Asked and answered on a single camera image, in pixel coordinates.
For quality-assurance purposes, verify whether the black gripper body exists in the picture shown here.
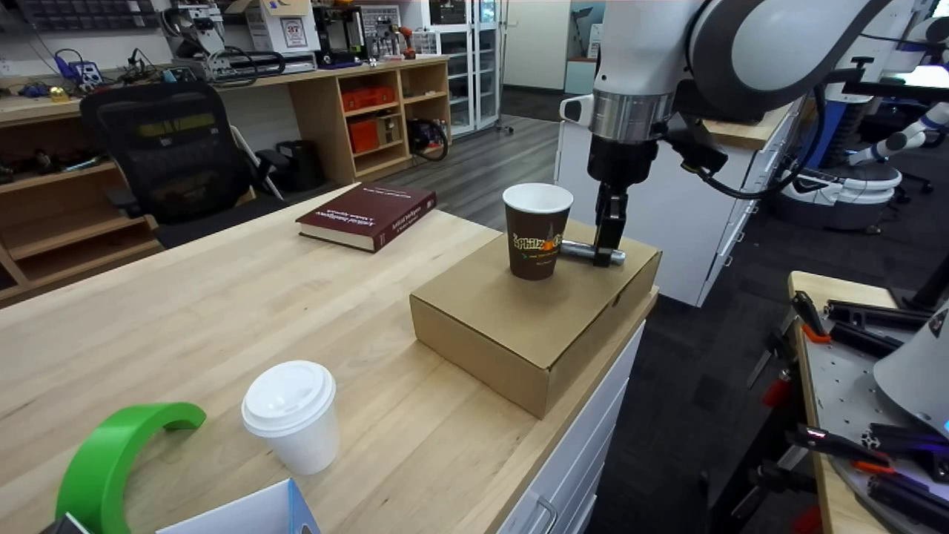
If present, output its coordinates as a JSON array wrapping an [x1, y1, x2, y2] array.
[[587, 134, 660, 193]]

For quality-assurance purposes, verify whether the black marker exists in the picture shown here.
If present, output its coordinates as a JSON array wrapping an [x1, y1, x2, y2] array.
[[556, 241, 629, 267]]

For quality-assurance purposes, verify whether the brown paper coffee cup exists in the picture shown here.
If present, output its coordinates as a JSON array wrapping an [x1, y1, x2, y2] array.
[[501, 180, 574, 281]]

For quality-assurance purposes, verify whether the white lidded paper cup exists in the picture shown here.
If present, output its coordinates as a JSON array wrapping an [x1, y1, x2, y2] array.
[[237, 359, 343, 481]]

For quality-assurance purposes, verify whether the flat cardboard box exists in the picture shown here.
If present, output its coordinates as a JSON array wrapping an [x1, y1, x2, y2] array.
[[409, 232, 664, 421]]

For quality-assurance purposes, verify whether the white glass door shelf cabinet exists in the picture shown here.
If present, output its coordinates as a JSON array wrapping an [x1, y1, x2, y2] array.
[[426, 0, 501, 137]]

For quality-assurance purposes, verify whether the black bag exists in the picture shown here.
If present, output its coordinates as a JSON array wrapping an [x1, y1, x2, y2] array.
[[406, 114, 454, 162]]

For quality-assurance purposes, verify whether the white counter cabinet base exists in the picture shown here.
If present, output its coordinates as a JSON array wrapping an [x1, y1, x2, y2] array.
[[497, 321, 648, 534]]

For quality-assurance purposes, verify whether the dark red hardcover book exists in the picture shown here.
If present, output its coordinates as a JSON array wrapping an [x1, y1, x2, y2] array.
[[294, 180, 439, 254]]

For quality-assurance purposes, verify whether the red storage bin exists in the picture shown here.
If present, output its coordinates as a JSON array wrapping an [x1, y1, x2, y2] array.
[[338, 77, 402, 113], [346, 113, 402, 156]]

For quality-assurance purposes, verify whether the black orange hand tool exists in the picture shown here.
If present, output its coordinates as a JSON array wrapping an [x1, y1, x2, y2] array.
[[784, 424, 949, 534], [787, 287, 933, 362]]

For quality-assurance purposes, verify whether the wooden shelf desk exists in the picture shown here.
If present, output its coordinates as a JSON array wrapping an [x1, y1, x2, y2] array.
[[0, 54, 455, 186]]

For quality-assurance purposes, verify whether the black office chair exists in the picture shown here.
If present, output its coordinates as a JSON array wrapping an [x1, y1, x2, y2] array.
[[80, 83, 264, 232]]

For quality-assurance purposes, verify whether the blue number cube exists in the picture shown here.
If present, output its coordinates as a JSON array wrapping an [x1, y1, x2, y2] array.
[[153, 478, 323, 534]]

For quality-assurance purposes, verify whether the low wooden shelf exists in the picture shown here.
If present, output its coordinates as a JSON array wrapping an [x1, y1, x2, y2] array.
[[0, 156, 165, 307]]

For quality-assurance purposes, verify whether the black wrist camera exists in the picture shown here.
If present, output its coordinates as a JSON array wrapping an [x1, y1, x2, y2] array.
[[660, 122, 730, 177]]

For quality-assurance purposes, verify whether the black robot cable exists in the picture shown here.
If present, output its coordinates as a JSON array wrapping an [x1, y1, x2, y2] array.
[[678, 92, 827, 202]]

